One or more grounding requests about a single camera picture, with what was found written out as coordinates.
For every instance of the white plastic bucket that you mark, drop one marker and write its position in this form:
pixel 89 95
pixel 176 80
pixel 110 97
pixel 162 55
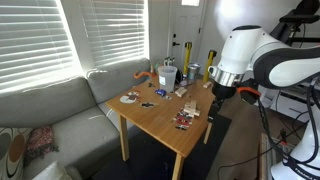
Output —
pixel 167 80

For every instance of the white cushion with circles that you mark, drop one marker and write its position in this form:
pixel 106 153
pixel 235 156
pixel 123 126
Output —
pixel 11 153

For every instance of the white window blind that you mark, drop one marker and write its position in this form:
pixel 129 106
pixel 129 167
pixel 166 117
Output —
pixel 33 43
pixel 116 30

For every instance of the orange curved tool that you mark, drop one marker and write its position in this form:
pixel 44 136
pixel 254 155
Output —
pixel 144 74

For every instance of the plain white cushion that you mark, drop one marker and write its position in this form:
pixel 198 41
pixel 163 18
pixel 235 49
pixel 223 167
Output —
pixel 53 171

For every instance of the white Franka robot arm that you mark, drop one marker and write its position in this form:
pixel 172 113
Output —
pixel 246 46

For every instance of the aluminium frame base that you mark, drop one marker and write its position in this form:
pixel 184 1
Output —
pixel 266 156

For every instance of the grey fabric sofa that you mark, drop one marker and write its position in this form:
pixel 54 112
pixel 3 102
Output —
pixel 66 110

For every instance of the white shelf unit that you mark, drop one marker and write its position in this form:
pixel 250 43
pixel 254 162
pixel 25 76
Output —
pixel 293 106

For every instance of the white door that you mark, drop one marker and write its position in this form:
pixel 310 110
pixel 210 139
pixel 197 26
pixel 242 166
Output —
pixel 186 26

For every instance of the plain wooden block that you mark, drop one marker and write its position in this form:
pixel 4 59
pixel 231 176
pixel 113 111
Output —
pixel 188 109
pixel 193 104
pixel 178 93
pixel 183 90
pixel 195 113
pixel 207 84

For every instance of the yellow black post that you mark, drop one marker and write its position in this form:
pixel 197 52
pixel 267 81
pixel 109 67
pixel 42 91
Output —
pixel 209 65
pixel 187 56

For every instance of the red paisley cushion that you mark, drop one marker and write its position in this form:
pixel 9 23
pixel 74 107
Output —
pixel 40 141

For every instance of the dark rug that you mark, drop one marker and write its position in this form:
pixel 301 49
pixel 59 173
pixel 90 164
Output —
pixel 150 163

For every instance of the small dark sticker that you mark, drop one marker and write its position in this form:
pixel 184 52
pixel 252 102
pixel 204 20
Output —
pixel 148 104

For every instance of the grey cup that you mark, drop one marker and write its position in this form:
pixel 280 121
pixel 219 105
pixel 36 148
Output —
pixel 194 71

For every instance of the blue toy car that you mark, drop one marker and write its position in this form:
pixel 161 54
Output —
pixel 160 92

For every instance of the light wooden table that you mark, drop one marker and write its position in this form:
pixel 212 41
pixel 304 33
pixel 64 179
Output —
pixel 156 120

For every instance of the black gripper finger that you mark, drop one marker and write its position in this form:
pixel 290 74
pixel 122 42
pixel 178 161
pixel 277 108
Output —
pixel 213 110
pixel 218 108

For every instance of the black tripod stand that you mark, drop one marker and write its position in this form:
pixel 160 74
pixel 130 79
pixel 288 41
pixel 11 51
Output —
pixel 296 18

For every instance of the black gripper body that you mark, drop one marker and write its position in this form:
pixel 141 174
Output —
pixel 224 91

